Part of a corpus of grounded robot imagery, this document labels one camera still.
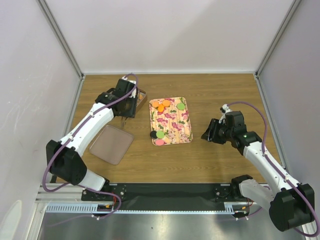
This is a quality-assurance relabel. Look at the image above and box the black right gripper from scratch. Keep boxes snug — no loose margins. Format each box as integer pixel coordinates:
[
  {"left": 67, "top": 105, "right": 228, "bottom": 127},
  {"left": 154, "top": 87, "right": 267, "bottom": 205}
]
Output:
[{"left": 200, "top": 118, "right": 234, "bottom": 145}]

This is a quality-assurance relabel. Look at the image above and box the rose gold tin lid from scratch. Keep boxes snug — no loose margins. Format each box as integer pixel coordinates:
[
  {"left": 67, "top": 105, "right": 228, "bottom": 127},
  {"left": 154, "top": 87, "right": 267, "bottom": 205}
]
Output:
[{"left": 89, "top": 125, "right": 134, "bottom": 165}]

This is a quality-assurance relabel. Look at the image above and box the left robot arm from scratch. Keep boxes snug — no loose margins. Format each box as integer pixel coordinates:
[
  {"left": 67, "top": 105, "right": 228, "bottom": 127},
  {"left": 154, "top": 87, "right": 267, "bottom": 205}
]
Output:
[{"left": 42, "top": 74, "right": 139, "bottom": 200}]

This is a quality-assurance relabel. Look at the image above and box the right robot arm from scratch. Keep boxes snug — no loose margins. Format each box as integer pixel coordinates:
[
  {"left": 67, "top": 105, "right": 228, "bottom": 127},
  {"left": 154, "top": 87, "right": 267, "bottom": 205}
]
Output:
[{"left": 201, "top": 110, "right": 317, "bottom": 232}]

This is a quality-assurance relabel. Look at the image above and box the rose gold cookie tin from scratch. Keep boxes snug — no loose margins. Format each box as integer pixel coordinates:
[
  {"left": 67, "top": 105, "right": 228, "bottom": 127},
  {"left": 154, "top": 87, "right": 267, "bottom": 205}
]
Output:
[{"left": 135, "top": 88, "right": 148, "bottom": 114}]

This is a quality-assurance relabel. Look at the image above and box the orange leaf cookie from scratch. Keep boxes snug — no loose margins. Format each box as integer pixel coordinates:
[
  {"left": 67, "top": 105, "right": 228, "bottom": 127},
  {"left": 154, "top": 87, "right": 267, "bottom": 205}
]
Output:
[{"left": 151, "top": 101, "right": 160, "bottom": 108}]

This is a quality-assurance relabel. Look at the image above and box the orange squirrel cookie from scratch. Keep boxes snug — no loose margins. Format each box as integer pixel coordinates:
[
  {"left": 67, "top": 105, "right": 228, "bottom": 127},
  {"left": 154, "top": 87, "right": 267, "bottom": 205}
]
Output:
[{"left": 157, "top": 104, "right": 165, "bottom": 113}]

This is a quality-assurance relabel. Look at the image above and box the black sandwich cookie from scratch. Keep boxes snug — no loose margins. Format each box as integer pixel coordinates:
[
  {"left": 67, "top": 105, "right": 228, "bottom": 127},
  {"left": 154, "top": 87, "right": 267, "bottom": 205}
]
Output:
[{"left": 149, "top": 130, "right": 158, "bottom": 140}]

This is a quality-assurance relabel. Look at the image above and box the floral serving tray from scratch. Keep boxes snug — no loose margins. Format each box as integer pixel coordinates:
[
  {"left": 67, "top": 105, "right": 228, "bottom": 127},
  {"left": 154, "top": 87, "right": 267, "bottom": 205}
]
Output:
[{"left": 149, "top": 96, "right": 193, "bottom": 146}]

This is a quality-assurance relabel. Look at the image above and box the green sandwich cookie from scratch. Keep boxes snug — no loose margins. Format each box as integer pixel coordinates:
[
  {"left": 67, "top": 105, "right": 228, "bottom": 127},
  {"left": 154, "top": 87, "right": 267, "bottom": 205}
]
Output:
[
  {"left": 176, "top": 102, "right": 186, "bottom": 111},
  {"left": 156, "top": 130, "right": 165, "bottom": 139}
]

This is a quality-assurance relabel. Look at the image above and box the pink sandwich cookie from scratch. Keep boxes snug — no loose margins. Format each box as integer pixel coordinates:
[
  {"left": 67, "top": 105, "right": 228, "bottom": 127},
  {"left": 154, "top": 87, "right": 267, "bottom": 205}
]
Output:
[{"left": 155, "top": 139, "right": 165, "bottom": 146}]

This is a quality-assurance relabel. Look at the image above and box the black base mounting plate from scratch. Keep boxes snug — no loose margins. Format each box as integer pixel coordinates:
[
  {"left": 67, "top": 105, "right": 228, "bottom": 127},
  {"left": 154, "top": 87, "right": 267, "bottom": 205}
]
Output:
[{"left": 81, "top": 183, "right": 260, "bottom": 212}]

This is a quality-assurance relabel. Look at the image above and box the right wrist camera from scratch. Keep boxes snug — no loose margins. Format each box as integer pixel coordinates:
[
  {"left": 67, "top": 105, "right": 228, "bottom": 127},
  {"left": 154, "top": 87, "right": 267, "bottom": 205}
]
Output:
[{"left": 219, "top": 104, "right": 232, "bottom": 123}]

